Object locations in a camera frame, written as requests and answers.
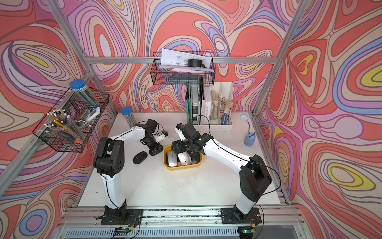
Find silver mouse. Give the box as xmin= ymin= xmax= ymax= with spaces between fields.
xmin=166 ymin=150 xmax=178 ymax=167
xmin=177 ymin=152 xmax=192 ymax=166

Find silver mouse front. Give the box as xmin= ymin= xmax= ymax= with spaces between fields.
xmin=166 ymin=150 xmax=178 ymax=167

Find black Lecoo mouse front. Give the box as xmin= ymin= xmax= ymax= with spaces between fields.
xmin=149 ymin=144 xmax=164 ymax=156

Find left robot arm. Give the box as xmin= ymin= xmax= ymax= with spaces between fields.
xmin=93 ymin=119 xmax=168 ymax=210

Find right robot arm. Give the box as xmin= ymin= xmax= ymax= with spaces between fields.
xmin=171 ymin=123 xmax=273 ymax=218

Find yellow storage box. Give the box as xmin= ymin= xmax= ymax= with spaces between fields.
xmin=162 ymin=145 xmax=204 ymax=171

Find blue lid tube on table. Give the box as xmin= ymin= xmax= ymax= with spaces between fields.
xmin=120 ymin=107 xmax=136 ymax=128

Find white book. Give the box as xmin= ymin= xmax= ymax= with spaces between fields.
xmin=200 ymin=86 xmax=212 ymax=125

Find white file organizer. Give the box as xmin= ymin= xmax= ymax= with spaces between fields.
xmin=190 ymin=82 xmax=233 ymax=133

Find green binder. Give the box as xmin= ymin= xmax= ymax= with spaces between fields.
xmin=185 ymin=85 xmax=192 ymax=123

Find white papers in basket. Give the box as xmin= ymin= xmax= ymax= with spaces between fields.
xmin=159 ymin=48 xmax=215 ymax=73

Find black tape roll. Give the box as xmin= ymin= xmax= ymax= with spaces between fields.
xmin=187 ymin=58 xmax=205 ymax=68

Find blue lid tube in basket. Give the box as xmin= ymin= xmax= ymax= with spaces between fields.
xmin=69 ymin=79 xmax=99 ymax=111

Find clear pen cup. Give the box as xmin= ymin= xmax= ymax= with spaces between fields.
xmin=45 ymin=109 xmax=85 ymax=144

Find black wire wall basket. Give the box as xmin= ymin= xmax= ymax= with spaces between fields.
xmin=150 ymin=51 xmax=215 ymax=86

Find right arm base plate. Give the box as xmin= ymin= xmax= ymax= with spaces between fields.
xmin=218 ymin=207 xmax=262 ymax=225

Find black wire side basket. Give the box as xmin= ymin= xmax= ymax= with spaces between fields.
xmin=32 ymin=88 xmax=109 ymax=152

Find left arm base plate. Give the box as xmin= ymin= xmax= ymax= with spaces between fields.
xmin=97 ymin=208 xmax=144 ymax=226

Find aluminium front rail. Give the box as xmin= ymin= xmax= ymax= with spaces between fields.
xmin=50 ymin=205 xmax=313 ymax=239

